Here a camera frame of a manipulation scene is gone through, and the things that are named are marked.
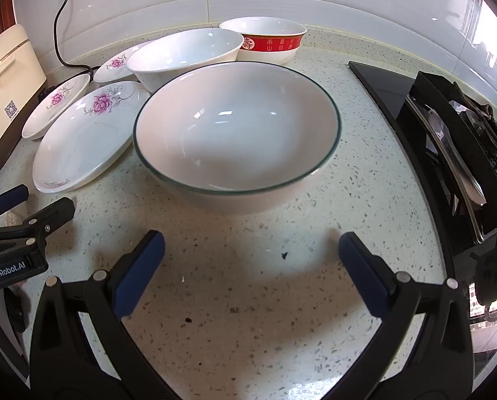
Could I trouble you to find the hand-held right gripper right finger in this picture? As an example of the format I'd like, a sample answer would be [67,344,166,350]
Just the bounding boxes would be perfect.
[338,232,476,400]

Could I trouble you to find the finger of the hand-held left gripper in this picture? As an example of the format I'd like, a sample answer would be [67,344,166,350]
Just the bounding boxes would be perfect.
[0,185,29,226]
[0,197,75,259]

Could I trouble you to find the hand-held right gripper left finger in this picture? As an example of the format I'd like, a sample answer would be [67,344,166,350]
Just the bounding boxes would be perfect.
[29,230,178,400]

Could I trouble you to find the large white floral plate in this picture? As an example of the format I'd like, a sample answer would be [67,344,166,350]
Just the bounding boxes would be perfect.
[32,81,150,193]

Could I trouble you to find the small white floral plate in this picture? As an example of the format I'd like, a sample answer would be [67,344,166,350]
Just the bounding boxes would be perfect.
[93,41,155,84]
[21,73,92,140]

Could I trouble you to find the large white bowl green rim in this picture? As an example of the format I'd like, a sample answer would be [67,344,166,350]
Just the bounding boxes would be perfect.
[133,62,342,216]

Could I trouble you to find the plain white bowl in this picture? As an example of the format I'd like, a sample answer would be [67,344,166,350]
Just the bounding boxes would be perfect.
[126,28,245,93]

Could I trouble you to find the white bowl red band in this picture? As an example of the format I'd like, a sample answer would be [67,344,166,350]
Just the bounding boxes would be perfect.
[219,17,308,66]

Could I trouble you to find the cream rice cooker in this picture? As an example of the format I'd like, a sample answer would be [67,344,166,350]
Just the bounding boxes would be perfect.
[0,24,48,178]

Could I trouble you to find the black stove pan support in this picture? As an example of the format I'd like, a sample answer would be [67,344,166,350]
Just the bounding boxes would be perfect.
[398,71,497,244]

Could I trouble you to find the black glass gas stove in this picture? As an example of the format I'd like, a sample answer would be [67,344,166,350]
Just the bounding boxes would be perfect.
[347,61,497,342]

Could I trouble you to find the black power cable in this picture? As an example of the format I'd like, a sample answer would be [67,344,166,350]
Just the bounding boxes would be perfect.
[54,0,103,78]

